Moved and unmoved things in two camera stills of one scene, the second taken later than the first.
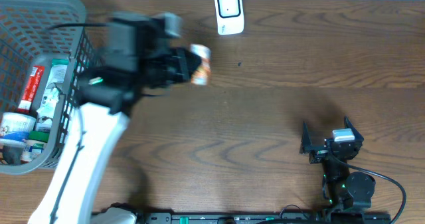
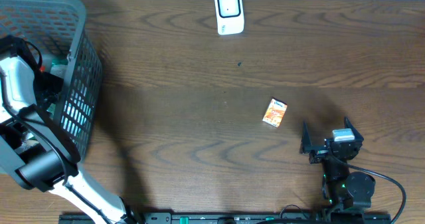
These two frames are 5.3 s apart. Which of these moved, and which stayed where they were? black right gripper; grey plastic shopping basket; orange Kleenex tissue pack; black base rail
Moved: orange Kleenex tissue pack
Stayed: grey plastic shopping basket; black base rail; black right gripper
